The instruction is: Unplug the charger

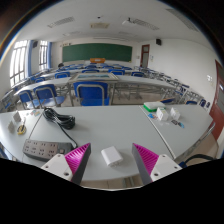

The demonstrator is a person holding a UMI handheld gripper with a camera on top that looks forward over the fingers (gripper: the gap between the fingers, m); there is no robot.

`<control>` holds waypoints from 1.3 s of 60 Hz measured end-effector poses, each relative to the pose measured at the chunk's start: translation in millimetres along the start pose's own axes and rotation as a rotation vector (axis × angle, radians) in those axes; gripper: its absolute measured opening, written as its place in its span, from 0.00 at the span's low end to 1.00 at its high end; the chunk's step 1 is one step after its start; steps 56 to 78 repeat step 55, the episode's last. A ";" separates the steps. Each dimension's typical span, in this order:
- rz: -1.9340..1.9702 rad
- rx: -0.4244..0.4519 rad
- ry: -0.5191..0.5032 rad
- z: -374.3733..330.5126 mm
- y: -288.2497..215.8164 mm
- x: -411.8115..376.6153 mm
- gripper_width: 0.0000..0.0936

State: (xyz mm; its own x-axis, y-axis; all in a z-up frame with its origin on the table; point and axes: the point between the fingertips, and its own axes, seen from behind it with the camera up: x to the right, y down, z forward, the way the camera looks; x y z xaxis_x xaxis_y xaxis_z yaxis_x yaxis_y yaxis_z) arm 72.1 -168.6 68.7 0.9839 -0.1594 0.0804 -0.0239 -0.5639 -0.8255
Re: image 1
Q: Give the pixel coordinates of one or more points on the red-brown door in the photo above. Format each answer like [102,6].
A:
[218,100]

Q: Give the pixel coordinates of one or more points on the white ceiling projector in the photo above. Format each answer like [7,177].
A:
[127,22]

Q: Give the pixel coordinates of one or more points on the green and white box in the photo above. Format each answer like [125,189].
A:
[154,106]

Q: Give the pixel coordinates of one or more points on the black wall speaker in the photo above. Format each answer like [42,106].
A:
[34,44]
[158,41]

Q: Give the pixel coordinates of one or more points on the white charger block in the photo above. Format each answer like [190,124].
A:
[112,156]

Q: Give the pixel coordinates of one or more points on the group of ceiling lights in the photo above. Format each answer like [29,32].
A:
[61,21]

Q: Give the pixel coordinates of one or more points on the brown door with window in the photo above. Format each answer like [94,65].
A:
[145,56]

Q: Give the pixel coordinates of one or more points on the group of grey desks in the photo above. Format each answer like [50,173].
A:
[140,81]

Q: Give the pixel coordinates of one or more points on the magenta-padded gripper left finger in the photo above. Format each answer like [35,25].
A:
[60,165]

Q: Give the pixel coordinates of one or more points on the yellow and black tape roll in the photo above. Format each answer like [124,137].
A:
[21,130]

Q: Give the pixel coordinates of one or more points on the tall glass window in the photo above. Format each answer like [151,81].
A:
[18,61]
[42,55]

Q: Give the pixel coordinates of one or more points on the orange wooden lectern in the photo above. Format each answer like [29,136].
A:
[97,60]

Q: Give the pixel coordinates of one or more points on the group of blue chairs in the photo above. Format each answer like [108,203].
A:
[91,95]

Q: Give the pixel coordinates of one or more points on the small white card stand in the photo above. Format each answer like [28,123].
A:
[16,116]
[11,126]

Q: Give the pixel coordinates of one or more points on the ceiling air conditioner vent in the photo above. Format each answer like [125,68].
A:
[99,25]

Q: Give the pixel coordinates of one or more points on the blue curtain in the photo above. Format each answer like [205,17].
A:
[49,55]
[30,58]

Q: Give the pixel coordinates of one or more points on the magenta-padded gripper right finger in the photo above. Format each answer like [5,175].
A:
[163,165]

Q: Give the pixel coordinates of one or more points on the grey power strip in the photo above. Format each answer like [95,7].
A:
[43,149]

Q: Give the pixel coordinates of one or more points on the green chalkboard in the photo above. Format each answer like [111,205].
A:
[96,52]

